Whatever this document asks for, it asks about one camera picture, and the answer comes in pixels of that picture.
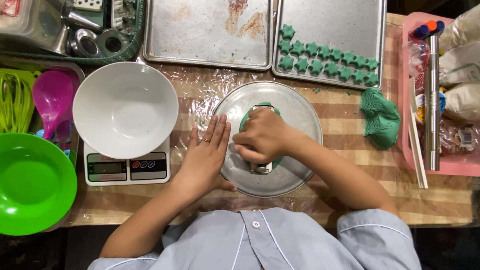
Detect small jar with blue lid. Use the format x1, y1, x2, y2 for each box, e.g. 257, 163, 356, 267
414, 91, 447, 125

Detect green basket of metal tools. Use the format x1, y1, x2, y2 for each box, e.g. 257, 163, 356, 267
0, 0, 147, 67

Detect metal dough press tool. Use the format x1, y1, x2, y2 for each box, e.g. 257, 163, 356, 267
249, 105, 276, 175

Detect pink plastic tray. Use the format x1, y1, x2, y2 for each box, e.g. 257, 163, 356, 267
397, 11, 480, 178

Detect round metal plate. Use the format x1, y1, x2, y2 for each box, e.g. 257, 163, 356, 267
212, 81, 324, 199

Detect baking tray with cookies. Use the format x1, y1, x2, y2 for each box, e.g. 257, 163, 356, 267
272, 0, 388, 91

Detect person's left hand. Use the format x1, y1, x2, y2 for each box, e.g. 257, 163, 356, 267
170, 113, 238, 205

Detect metal utensil tray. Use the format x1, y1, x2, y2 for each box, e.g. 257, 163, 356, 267
0, 56, 86, 233

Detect grey button shirt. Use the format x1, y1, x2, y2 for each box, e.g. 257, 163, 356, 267
87, 207, 423, 270

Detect pink plastic spoon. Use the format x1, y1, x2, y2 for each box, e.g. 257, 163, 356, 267
32, 70, 74, 142

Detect white bowl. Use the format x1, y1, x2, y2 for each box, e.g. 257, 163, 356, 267
72, 61, 180, 160

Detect clear snack packet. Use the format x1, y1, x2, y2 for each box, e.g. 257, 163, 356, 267
439, 120, 480, 157

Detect flat green dough piece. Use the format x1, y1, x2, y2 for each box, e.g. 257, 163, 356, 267
239, 101, 285, 170

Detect rows of green star cookies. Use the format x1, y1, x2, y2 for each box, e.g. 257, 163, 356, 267
277, 23, 381, 88

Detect white plastic strip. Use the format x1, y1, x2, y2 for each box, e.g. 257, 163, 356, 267
407, 77, 429, 190

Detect clear plastic wrap sheet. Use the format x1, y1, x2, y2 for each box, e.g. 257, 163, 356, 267
136, 56, 338, 214

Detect empty stained baking tray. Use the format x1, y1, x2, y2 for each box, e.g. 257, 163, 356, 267
143, 0, 274, 71

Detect bundle of coloured markers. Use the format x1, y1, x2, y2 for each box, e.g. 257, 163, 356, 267
412, 20, 446, 41

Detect green dough lump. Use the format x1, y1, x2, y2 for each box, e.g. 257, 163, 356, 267
360, 87, 402, 151

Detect green plastic bowl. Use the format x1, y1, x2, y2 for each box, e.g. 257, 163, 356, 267
0, 133, 79, 236

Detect green whisk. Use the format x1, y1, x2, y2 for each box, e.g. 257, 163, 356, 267
0, 69, 37, 134

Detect white kitchen scale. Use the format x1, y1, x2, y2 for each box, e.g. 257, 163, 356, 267
83, 136, 172, 187

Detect clear bag with red print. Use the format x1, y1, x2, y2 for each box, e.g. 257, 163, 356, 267
403, 39, 431, 96

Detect steel rolling pin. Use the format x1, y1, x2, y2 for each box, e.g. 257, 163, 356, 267
424, 34, 442, 172

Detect person's right hand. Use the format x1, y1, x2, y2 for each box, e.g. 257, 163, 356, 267
232, 108, 299, 165

